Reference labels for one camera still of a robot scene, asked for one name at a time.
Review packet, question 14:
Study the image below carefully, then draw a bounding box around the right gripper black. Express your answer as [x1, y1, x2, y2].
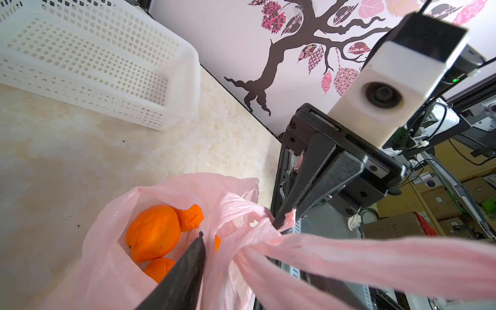
[273, 103, 406, 229]

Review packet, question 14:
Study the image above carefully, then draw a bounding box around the pink printed plastic bag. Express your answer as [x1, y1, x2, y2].
[41, 173, 495, 309]

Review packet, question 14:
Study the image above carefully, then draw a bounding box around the white perforated plastic basket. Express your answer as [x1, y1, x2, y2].
[1, 0, 201, 130]

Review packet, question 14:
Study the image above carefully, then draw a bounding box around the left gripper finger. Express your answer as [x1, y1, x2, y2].
[137, 232, 206, 310]

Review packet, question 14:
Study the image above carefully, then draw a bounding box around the orange fruit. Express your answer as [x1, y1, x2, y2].
[173, 205, 204, 233]
[125, 205, 182, 264]
[144, 258, 176, 284]
[214, 235, 222, 252]

